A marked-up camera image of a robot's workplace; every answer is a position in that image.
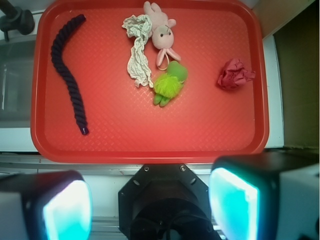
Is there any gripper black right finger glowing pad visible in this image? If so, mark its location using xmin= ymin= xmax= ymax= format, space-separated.
xmin=208 ymin=150 xmax=320 ymax=240

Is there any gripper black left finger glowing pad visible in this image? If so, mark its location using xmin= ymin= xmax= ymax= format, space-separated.
xmin=0 ymin=170 xmax=93 ymax=240

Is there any red paper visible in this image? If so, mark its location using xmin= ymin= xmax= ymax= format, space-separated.
xmin=217 ymin=58 xmax=256 ymax=91

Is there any crumpled white paper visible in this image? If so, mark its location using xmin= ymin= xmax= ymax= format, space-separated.
xmin=121 ymin=14 xmax=154 ymax=88

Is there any green plush toy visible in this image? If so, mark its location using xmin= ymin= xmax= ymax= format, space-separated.
xmin=153 ymin=60 xmax=188 ymax=107

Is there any red plastic tray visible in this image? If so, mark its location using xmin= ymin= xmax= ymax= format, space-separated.
xmin=30 ymin=0 xmax=269 ymax=164

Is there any pink plush bunny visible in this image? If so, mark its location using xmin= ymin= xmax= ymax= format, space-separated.
xmin=143 ymin=1 xmax=181 ymax=71

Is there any black clamp knob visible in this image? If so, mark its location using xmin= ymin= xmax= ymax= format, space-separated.
xmin=0 ymin=0 xmax=35 ymax=42

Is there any aluminium rail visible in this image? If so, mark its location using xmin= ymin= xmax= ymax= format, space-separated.
xmin=0 ymin=152 xmax=213 ymax=176

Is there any black octagonal mount base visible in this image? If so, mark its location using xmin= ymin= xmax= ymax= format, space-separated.
xmin=118 ymin=164 xmax=221 ymax=240

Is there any dark purple twisted rope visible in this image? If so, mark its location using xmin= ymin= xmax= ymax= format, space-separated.
xmin=50 ymin=14 xmax=90 ymax=136

